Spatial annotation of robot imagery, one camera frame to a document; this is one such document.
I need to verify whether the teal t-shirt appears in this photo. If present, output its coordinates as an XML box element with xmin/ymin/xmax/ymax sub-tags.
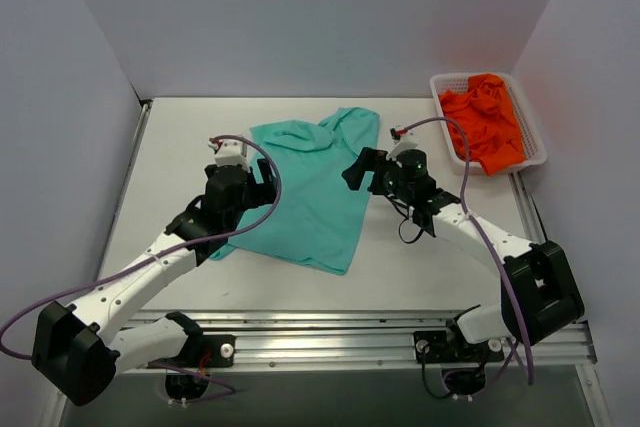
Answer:
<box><xmin>211</xmin><ymin>108</ymin><xmax>380</xmax><ymax>275</ymax></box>

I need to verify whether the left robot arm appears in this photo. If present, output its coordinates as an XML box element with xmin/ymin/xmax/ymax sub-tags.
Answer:
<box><xmin>31</xmin><ymin>157</ymin><xmax>281</xmax><ymax>406</ymax></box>

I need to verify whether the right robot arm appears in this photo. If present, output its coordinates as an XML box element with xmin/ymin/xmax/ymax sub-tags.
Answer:
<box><xmin>342</xmin><ymin>148</ymin><xmax>585</xmax><ymax>360</ymax></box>

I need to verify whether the orange t-shirt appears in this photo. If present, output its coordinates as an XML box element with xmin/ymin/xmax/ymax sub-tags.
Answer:
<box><xmin>439</xmin><ymin>73</ymin><xmax>526</xmax><ymax>176</ymax></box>

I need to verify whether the white plastic basket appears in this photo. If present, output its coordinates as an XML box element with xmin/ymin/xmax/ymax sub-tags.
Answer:
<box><xmin>430</xmin><ymin>73</ymin><xmax>547</xmax><ymax>176</ymax></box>

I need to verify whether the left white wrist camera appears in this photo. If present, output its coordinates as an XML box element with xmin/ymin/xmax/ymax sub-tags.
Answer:
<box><xmin>208</xmin><ymin>136</ymin><xmax>249</xmax><ymax>171</ymax></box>

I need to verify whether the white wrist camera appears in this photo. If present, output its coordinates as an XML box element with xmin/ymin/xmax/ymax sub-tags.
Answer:
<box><xmin>387</xmin><ymin>126</ymin><xmax>417</xmax><ymax>160</ymax></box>
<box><xmin>208</xmin><ymin>136</ymin><xmax>249</xmax><ymax>171</ymax></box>

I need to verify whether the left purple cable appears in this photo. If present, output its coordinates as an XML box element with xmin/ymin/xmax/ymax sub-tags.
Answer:
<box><xmin>0</xmin><ymin>133</ymin><xmax>283</xmax><ymax>360</ymax></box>

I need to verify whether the purple cable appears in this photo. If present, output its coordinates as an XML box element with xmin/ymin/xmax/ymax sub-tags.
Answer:
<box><xmin>0</xmin><ymin>133</ymin><xmax>283</xmax><ymax>360</ymax></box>
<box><xmin>399</xmin><ymin>116</ymin><xmax>535</xmax><ymax>386</ymax></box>

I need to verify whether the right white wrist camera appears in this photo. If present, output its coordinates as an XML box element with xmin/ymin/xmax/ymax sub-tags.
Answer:
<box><xmin>387</xmin><ymin>126</ymin><xmax>417</xmax><ymax>160</ymax></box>

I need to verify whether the black cable on right wrist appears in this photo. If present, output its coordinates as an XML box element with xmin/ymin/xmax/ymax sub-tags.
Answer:
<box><xmin>389</xmin><ymin>196</ymin><xmax>426</xmax><ymax>245</ymax></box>

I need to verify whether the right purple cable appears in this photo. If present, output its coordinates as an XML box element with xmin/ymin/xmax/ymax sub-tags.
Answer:
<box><xmin>399</xmin><ymin>116</ymin><xmax>535</xmax><ymax>386</ymax></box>

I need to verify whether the aluminium mounting rail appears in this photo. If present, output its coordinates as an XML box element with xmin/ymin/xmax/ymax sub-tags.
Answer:
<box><xmin>119</xmin><ymin>309</ymin><xmax>598</xmax><ymax>371</ymax></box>

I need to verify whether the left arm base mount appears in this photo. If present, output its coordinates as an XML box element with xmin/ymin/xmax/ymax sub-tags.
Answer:
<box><xmin>162</xmin><ymin>334</ymin><xmax>236</xmax><ymax>401</ymax></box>

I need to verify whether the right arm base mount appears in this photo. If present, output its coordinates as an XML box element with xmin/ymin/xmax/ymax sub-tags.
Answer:
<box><xmin>412</xmin><ymin>330</ymin><xmax>505</xmax><ymax>401</ymax></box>

